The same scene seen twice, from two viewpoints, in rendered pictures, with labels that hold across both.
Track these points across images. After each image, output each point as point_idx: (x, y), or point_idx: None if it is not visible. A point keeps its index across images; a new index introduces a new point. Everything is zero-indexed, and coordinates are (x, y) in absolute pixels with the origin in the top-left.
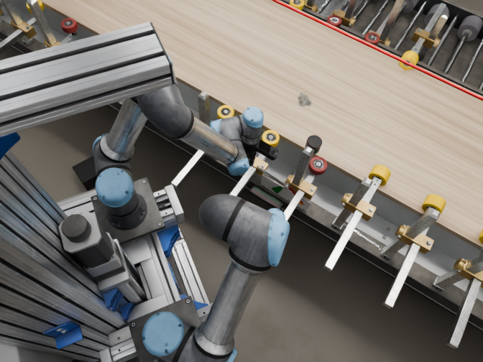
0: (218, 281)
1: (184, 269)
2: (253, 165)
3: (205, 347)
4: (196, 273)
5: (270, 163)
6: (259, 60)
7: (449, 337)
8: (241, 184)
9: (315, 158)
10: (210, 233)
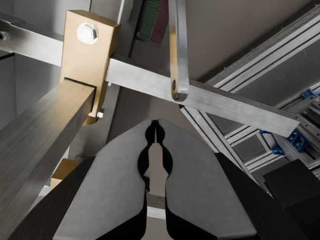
0: (215, 39)
1: (230, 89)
2: (103, 74)
3: None
4: (233, 74)
5: (40, 5)
6: None
7: None
8: (190, 92)
9: None
10: (159, 65)
